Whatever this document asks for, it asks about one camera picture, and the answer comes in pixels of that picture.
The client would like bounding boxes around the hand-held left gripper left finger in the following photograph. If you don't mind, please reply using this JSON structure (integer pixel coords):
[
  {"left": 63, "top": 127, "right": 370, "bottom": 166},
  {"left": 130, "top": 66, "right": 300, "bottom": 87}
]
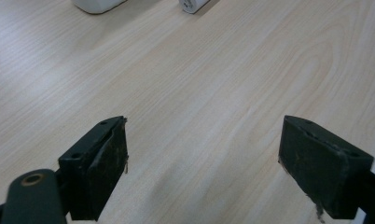
[{"left": 58, "top": 115, "right": 130, "bottom": 222}]

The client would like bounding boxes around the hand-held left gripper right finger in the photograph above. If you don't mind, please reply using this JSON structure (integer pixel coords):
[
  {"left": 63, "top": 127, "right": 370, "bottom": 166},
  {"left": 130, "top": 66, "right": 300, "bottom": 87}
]
[{"left": 277, "top": 115, "right": 375, "bottom": 220}]

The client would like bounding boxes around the white plastic container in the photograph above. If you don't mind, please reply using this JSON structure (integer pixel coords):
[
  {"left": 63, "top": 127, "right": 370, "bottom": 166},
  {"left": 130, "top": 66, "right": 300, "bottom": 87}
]
[{"left": 71, "top": 0, "right": 128, "bottom": 15}]

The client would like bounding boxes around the white power adapter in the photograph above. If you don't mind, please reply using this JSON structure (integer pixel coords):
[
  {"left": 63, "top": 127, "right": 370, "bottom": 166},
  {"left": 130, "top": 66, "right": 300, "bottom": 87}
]
[{"left": 178, "top": 0, "right": 211, "bottom": 15}]

